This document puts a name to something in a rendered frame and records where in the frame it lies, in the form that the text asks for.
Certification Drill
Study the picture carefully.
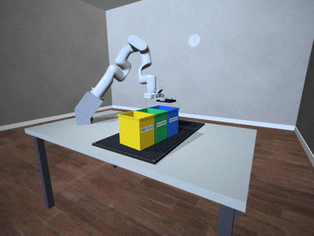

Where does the green bin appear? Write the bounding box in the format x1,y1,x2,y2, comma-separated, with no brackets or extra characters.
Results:
135,108,169,143

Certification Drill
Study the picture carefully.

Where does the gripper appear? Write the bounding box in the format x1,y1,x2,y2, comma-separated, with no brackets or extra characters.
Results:
144,92,172,101

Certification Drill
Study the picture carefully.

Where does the blue open bin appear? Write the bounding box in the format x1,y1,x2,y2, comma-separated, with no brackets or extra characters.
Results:
149,105,179,137

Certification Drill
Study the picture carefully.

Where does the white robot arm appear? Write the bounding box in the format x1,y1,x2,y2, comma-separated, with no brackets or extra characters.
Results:
90,35,163,100

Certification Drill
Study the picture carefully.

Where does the yellow recycle bin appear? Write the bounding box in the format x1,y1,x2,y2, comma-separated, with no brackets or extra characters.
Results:
117,111,155,151

